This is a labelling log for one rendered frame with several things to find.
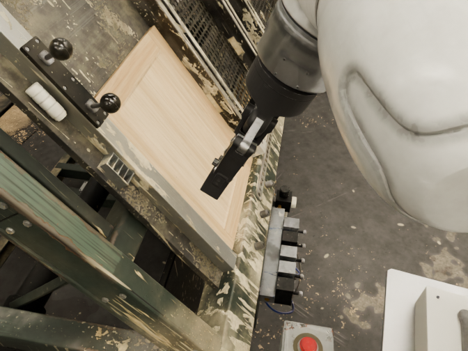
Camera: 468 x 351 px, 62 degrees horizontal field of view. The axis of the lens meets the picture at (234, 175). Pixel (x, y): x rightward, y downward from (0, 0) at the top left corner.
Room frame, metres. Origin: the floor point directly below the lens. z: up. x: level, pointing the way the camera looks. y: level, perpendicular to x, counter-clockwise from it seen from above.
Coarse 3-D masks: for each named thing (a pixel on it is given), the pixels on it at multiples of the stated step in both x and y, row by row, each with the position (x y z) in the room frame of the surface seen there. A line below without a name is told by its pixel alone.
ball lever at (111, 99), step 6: (102, 96) 0.62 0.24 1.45; (108, 96) 0.61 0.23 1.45; (114, 96) 0.62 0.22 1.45; (90, 102) 0.68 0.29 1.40; (102, 102) 0.61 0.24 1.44; (108, 102) 0.60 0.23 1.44; (114, 102) 0.61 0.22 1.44; (120, 102) 0.62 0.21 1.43; (90, 108) 0.67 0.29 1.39; (96, 108) 0.68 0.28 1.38; (102, 108) 0.60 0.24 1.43; (108, 108) 0.60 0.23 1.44; (114, 108) 0.60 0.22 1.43
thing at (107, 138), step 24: (0, 24) 0.69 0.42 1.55; (0, 48) 0.68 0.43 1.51; (24, 72) 0.68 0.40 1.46; (72, 120) 0.67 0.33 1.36; (96, 144) 0.66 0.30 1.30; (120, 144) 0.67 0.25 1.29; (144, 168) 0.67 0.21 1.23; (144, 192) 0.64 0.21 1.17; (168, 192) 0.66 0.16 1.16; (168, 216) 0.63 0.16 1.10; (192, 216) 0.65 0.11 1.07; (192, 240) 0.62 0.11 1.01; (216, 240) 0.64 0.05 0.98; (216, 264) 0.61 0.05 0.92
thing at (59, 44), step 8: (56, 40) 0.62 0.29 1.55; (64, 40) 0.63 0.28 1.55; (56, 48) 0.61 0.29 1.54; (64, 48) 0.62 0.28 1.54; (72, 48) 0.64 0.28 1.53; (40, 56) 0.69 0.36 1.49; (48, 56) 0.67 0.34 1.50; (56, 56) 0.61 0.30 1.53; (64, 56) 0.62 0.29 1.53; (48, 64) 0.68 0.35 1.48
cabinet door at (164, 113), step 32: (128, 64) 0.92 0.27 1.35; (160, 64) 1.04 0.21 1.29; (96, 96) 0.76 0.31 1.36; (128, 96) 0.83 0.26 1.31; (160, 96) 0.93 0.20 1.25; (192, 96) 1.05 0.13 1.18; (128, 128) 0.75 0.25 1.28; (160, 128) 0.84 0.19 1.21; (192, 128) 0.94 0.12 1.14; (224, 128) 1.07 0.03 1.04; (160, 160) 0.75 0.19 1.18; (192, 160) 0.84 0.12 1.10; (192, 192) 0.74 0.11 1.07; (224, 192) 0.84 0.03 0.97; (224, 224) 0.74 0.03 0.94
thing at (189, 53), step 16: (144, 0) 1.15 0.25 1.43; (160, 0) 1.17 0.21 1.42; (144, 16) 1.15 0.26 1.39; (160, 16) 1.14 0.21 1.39; (176, 16) 1.18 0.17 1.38; (160, 32) 1.14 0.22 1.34; (176, 32) 1.13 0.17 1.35; (176, 48) 1.13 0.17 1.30; (192, 48) 1.13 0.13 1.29; (192, 64) 1.12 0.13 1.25; (208, 64) 1.15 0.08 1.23; (208, 80) 1.11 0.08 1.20; (224, 96) 1.11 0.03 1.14; (224, 112) 1.11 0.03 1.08; (240, 112) 1.13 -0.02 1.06
